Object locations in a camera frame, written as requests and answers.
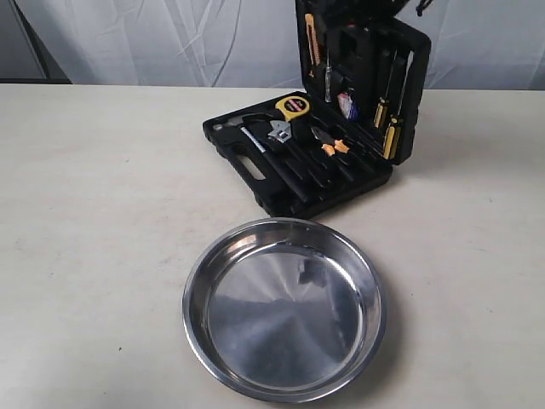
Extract adjustable wrench black handle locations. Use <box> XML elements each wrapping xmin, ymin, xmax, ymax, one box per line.
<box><xmin>268</xmin><ymin>120</ymin><xmax>332</xmax><ymax>188</ymax></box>

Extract black plastic tool case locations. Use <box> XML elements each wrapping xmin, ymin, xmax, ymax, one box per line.
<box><xmin>203</xmin><ymin>1</ymin><xmax>432</xmax><ymax>219</ymax></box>

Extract claw hammer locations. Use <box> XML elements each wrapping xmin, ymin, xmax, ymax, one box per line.
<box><xmin>213</xmin><ymin>115</ymin><xmax>311</xmax><ymax>203</ymax></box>

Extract yellow tape measure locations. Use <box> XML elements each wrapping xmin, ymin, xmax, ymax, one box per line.
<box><xmin>274</xmin><ymin>95</ymin><xmax>311</xmax><ymax>122</ymax></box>

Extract round steel tray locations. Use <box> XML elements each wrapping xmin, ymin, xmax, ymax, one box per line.
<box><xmin>180</xmin><ymin>217</ymin><xmax>387</xmax><ymax>404</ymax></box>

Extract electrical tape roll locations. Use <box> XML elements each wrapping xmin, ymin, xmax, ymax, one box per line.
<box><xmin>337</xmin><ymin>88</ymin><xmax>359</xmax><ymax>122</ymax></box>

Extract yellow black screwdriver lower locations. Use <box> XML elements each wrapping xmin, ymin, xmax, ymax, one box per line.
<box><xmin>382</xmin><ymin>49</ymin><xmax>413</xmax><ymax>160</ymax></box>

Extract yellow black screwdriver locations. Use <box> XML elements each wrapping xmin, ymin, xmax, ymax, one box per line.
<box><xmin>374</xmin><ymin>49</ymin><xmax>397</xmax><ymax>130</ymax></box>
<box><xmin>382</xmin><ymin>49</ymin><xmax>413</xmax><ymax>160</ymax></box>

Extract small test screwdriver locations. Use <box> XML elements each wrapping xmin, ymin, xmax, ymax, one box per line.
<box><xmin>324</xmin><ymin>48</ymin><xmax>332</xmax><ymax>103</ymax></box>

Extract yellow black screwdriver upper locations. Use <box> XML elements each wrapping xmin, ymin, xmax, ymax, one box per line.
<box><xmin>374</xmin><ymin>49</ymin><xmax>397</xmax><ymax>130</ymax></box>

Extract yellow utility knife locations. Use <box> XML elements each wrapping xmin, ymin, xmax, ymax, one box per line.
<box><xmin>304</xmin><ymin>13</ymin><xmax>320</xmax><ymax>77</ymax></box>

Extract white backdrop curtain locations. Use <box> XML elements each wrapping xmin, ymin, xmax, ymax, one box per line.
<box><xmin>18</xmin><ymin>1</ymin><xmax>544</xmax><ymax>89</ymax></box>

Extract pliers orange black handles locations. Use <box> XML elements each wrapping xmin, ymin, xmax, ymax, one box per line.
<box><xmin>310</xmin><ymin>126</ymin><xmax>356</xmax><ymax>182</ymax></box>

